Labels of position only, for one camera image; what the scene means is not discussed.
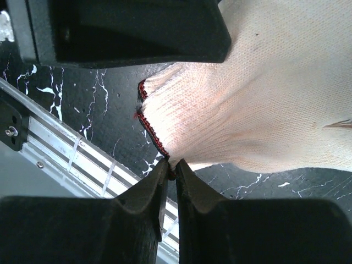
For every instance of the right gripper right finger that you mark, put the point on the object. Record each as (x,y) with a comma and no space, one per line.
(215,229)

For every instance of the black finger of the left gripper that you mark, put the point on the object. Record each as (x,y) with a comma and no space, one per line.
(109,34)

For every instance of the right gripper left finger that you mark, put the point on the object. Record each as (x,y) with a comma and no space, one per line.
(124,229)

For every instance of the cream leather glove front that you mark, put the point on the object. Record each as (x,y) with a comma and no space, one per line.
(280,101)

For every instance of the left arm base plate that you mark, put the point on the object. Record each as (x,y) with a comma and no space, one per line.
(14,123)

